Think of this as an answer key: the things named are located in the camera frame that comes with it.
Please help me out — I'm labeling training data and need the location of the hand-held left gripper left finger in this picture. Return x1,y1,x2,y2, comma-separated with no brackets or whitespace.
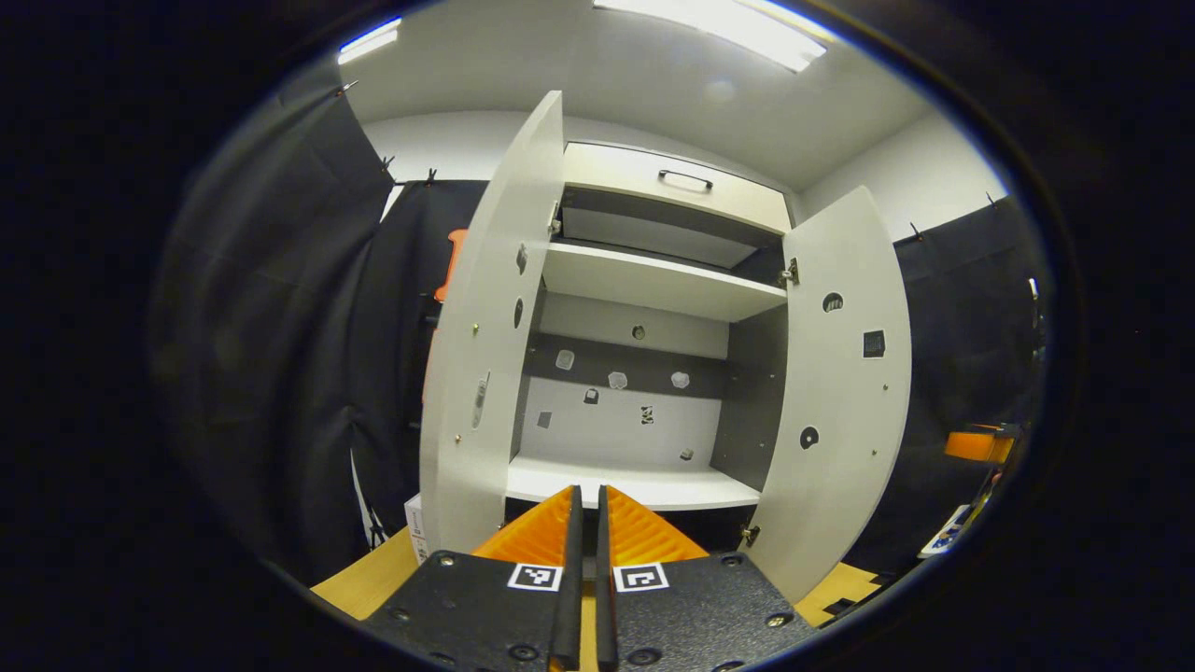
359,483,585,672

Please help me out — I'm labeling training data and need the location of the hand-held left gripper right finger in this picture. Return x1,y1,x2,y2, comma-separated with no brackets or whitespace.
595,483,822,672

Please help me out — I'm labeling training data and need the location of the beige door with headphones sticker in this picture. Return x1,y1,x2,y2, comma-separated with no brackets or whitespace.
744,185,913,606

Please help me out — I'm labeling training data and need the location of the beige double-door shoe cabinet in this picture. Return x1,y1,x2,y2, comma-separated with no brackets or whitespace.
504,140,796,552

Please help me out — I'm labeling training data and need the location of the beige door with camera sticker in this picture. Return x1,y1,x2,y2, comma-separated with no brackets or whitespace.
418,91,566,553

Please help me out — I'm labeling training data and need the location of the white cabinet shelf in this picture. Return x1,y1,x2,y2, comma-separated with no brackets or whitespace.
541,241,788,323
504,455,762,511

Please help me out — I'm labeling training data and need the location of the beige cabinet drawer front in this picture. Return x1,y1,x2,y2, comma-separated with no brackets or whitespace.
562,142,793,236

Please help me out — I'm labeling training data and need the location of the white blue packet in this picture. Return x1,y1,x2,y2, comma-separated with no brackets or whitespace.
917,504,972,559

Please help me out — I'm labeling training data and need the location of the black backdrop cloth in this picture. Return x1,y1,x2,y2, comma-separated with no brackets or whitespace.
149,84,1051,584

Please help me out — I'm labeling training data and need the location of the long ceiling light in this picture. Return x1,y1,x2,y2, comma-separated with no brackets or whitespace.
593,0,841,74
336,17,404,66

